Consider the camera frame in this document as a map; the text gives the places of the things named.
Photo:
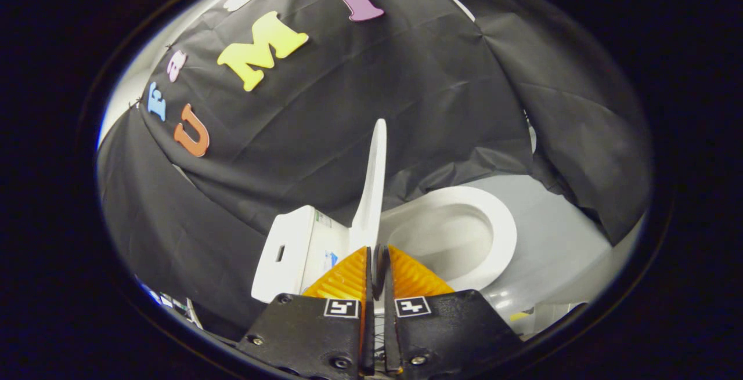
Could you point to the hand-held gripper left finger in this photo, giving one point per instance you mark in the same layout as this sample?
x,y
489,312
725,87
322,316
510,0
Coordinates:
x,y
368,339

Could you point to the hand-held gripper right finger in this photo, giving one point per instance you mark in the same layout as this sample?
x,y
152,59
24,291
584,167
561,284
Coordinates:
x,y
390,339

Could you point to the white toilet lid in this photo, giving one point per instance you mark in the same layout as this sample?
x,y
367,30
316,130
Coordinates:
x,y
372,194

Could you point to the white toilet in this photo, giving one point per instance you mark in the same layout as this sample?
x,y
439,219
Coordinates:
x,y
290,252

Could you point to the white toilet seat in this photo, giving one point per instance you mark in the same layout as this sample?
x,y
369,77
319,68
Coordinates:
x,y
502,223

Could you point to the yellow tape strip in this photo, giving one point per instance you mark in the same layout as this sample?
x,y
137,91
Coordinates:
x,y
519,315

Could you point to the black backdrop cloth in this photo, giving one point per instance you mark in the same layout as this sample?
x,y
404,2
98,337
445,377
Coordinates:
x,y
377,107

